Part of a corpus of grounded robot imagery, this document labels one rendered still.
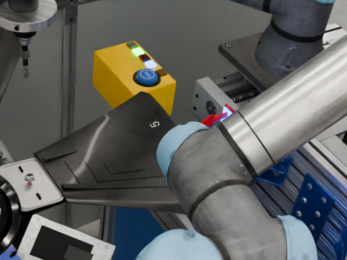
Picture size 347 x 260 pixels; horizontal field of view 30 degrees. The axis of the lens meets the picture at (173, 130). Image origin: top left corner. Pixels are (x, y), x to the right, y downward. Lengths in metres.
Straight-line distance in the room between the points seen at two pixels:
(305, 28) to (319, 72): 0.65
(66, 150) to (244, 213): 0.36
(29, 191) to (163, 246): 0.35
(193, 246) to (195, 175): 0.13
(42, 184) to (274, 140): 0.35
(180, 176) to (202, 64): 1.41
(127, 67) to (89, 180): 0.44
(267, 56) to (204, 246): 0.86
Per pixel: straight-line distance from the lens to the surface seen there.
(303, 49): 1.39
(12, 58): 0.85
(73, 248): 1.03
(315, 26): 1.37
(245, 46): 1.48
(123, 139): 0.98
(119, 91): 1.28
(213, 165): 0.70
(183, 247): 0.58
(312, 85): 0.71
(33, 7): 0.71
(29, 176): 0.90
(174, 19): 1.92
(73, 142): 0.96
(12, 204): 0.83
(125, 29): 1.83
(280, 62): 1.40
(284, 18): 1.36
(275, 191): 1.52
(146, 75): 1.27
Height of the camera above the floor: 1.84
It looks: 41 degrees down
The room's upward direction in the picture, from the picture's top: 10 degrees clockwise
